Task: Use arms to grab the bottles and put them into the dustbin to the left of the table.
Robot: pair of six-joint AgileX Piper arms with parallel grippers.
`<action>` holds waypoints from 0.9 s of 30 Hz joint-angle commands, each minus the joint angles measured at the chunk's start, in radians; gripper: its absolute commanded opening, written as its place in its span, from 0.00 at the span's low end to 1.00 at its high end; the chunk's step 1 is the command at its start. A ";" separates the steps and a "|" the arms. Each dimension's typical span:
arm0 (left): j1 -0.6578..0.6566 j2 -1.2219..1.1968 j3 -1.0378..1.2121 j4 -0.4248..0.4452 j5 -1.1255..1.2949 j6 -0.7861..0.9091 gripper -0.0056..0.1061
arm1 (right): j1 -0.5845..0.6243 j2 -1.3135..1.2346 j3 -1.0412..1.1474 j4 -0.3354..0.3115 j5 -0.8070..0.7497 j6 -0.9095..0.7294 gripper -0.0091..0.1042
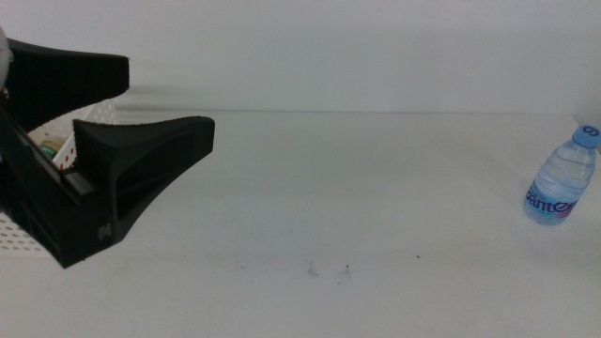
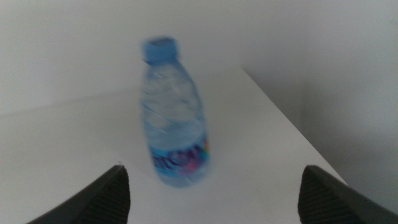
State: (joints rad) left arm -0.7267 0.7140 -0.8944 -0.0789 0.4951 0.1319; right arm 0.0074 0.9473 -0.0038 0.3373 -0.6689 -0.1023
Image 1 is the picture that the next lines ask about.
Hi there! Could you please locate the yellow tea bottle green label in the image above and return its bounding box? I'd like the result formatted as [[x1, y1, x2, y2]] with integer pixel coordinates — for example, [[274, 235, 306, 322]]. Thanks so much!
[[38, 135, 71, 161]]

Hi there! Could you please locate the clear water bottle blue cap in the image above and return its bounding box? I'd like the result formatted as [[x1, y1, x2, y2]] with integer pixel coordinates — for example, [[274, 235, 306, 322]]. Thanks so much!
[[522, 124, 601, 227]]

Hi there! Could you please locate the white perforated plastic basket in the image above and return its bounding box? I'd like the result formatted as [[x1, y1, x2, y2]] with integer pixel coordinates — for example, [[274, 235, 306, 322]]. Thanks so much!
[[0, 98, 118, 253]]

